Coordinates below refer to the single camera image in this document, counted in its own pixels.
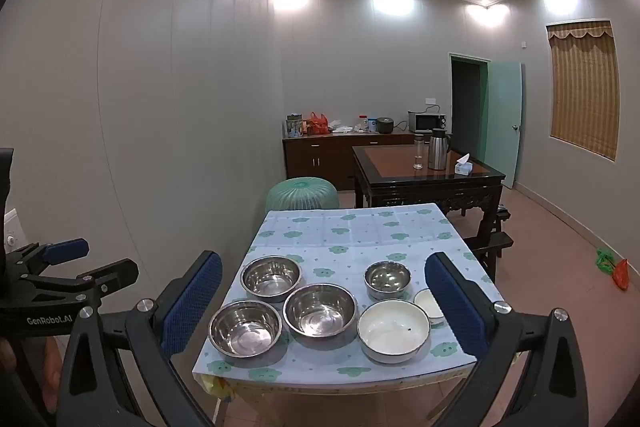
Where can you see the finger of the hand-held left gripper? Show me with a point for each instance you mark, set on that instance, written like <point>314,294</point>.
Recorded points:
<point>67,249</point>
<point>115,272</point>

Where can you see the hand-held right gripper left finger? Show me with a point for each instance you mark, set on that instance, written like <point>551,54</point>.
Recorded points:
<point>195,302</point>

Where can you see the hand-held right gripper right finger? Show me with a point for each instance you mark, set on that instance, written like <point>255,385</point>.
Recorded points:
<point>455,307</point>

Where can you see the large steel bowl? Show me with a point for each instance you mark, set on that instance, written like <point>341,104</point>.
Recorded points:
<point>320,309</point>
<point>271,277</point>
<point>245,329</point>

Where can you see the white enamel bowl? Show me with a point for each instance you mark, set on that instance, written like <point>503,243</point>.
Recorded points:
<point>392,329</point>

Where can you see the small white bowl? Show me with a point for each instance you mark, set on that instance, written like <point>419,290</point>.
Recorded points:
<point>429,304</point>

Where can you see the small steel bowl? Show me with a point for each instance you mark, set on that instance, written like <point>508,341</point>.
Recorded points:
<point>387,279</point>

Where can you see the cloud printed tablecloth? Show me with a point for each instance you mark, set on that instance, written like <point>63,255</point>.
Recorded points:
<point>350,232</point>

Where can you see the white tissue box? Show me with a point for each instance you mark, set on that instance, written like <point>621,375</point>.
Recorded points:
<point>462,168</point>

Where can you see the green plastic bag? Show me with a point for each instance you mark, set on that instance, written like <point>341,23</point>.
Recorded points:
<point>603,259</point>

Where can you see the steel thermos jug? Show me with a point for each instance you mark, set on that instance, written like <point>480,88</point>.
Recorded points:
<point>437,152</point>

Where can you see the clear glass bottle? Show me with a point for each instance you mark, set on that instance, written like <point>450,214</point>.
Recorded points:
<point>419,152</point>

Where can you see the dark wooden table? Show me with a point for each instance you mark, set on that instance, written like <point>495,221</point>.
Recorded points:
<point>385,159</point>

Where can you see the small orange plastic bag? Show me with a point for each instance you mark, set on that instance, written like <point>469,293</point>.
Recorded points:
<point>621,274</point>

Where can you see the green door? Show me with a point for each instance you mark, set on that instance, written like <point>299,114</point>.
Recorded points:
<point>502,127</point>

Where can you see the silver microwave oven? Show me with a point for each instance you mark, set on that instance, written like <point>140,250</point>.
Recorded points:
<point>425,122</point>

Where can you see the brown wooden sideboard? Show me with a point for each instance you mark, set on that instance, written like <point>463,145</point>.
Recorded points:
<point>320,157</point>

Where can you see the black rice cooker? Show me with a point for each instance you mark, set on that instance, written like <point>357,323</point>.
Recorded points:
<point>385,125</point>

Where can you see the white jar red lid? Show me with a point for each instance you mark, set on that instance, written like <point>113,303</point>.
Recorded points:
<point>363,123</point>

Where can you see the white plastic bag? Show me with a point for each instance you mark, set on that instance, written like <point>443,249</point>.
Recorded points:
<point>342,127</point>

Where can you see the striped window blind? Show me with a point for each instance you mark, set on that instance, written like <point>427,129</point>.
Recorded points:
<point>582,92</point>

